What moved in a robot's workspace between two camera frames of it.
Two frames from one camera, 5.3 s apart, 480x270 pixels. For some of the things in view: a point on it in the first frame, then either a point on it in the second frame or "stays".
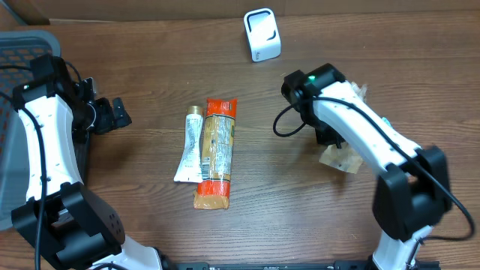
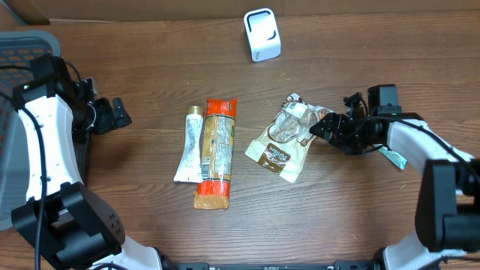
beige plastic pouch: x=345 y=159 → x=280 y=148
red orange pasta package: x=212 y=193 stays
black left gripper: x=109 y=114 stays
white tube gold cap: x=190 y=168 stays
